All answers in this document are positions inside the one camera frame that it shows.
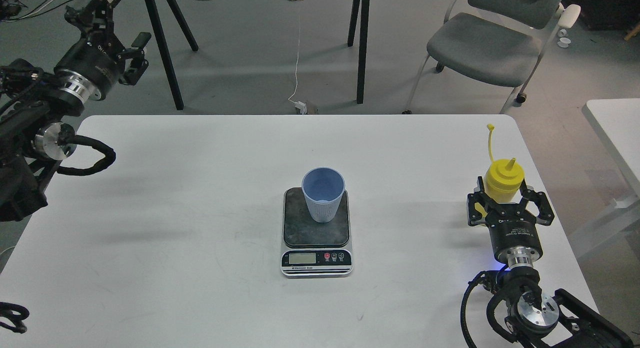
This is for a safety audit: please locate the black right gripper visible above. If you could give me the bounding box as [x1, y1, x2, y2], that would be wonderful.
[466, 176, 555, 266]

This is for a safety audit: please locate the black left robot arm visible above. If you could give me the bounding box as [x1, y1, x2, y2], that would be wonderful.
[0, 0, 151, 222]

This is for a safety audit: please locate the yellow squeeze bottle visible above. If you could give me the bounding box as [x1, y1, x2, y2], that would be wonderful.
[483, 124, 525, 203]

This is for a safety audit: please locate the white cap on floor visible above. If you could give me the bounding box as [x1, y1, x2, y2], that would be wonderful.
[557, 36, 572, 49]

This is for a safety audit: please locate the white hanging cable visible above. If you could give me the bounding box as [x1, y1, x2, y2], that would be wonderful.
[287, 0, 308, 104]

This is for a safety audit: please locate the blue ribbed plastic cup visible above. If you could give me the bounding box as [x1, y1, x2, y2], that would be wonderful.
[301, 166, 346, 223]

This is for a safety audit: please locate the white side table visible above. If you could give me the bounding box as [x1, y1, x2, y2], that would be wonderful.
[567, 99, 640, 263]

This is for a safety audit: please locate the digital kitchen scale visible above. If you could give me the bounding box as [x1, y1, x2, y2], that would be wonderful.
[280, 187, 354, 278]

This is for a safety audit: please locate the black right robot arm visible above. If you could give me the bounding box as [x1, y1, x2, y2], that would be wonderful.
[460, 177, 634, 347]

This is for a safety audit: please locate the grey office chair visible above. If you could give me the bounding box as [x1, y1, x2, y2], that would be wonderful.
[426, 0, 581, 113]

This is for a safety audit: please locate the white power adapter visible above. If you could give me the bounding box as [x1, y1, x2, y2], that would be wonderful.
[294, 100, 319, 115]

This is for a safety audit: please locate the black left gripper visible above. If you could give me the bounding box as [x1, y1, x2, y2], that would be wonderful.
[54, 0, 152, 102]

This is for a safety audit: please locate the black trestle table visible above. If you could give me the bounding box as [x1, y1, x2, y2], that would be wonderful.
[114, 0, 384, 111]

